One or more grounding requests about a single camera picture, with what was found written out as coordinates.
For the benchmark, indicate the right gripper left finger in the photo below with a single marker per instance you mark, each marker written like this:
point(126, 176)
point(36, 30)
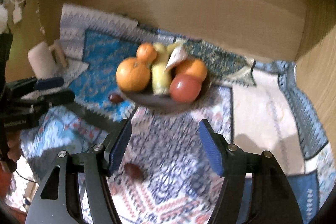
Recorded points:
point(57, 199)

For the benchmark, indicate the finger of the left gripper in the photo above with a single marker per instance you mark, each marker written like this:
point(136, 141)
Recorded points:
point(46, 84)

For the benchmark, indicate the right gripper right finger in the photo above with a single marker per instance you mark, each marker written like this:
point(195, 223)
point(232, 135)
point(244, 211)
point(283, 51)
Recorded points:
point(272, 201)

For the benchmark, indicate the large orange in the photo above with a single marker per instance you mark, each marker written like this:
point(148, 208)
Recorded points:
point(132, 75)

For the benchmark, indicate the small tangerine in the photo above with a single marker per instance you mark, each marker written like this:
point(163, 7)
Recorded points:
point(146, 53)
point(192, 67)

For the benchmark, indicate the green sugarcane piece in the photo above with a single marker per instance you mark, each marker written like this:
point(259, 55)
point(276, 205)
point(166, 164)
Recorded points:
point(161, 79)

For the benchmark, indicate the yellow-green sugarcane piece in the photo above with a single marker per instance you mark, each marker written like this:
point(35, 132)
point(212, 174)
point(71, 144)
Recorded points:
point(160, 49)

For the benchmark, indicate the red tomato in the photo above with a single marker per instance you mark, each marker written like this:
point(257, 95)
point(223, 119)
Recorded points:
point(185, 88)

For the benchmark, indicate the person's left hand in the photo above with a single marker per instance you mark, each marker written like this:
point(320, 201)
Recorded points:
point(13, 142)

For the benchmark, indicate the white cylinder roll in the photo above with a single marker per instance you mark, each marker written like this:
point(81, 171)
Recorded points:
point(42, 61)

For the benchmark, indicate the white fluffy item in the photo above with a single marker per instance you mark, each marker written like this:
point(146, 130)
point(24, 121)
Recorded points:
point(4, 29)

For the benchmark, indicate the patterned blue cloth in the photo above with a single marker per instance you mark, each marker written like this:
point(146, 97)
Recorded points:
point(258, 106)

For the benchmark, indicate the dark round plate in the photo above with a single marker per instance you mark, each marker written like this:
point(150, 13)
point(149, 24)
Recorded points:
point(163, 103)

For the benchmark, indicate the wooden brush handle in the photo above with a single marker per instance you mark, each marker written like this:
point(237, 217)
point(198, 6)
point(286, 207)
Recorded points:
point(59, 54)

